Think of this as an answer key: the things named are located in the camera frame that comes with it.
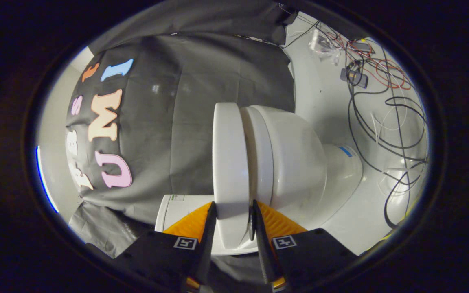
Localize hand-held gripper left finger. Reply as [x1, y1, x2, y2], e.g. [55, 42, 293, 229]
[86, 201, 218, 293]

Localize small grey device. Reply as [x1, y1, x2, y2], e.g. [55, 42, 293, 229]
[340, 66, 369, 89]

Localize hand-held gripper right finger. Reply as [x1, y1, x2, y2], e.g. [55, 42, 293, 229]
[252, 199, 359, 293]

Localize black floor cables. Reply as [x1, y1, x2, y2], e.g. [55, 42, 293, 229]
[279, 4, 430, 229]

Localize white toilet bowl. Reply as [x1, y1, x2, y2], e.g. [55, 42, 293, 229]
[210, 105, 363, 256]

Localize clear plastic bag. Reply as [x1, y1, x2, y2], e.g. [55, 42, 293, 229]
[310, 28, 341, 66]

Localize red thin wires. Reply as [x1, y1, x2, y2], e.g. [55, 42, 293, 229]
[326, 31, 413, 90]

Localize small dark device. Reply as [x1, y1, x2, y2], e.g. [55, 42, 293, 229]
[351, 40, 375, 53]

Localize black backdrop cloth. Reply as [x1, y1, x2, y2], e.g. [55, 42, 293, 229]
[66, 0, 300, 293]

